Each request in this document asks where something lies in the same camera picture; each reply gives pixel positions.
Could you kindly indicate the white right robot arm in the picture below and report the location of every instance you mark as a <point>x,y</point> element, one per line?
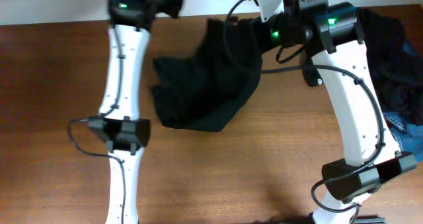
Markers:
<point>334,41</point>

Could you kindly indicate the black metal rail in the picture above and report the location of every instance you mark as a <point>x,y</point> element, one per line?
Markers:
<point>370,220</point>

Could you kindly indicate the black garment pile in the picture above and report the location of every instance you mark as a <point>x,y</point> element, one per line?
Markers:
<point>395,67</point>

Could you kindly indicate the black pants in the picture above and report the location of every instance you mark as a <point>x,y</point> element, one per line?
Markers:
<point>205,91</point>

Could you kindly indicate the blue denim jeans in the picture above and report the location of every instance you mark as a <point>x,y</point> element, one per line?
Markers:
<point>406,134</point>

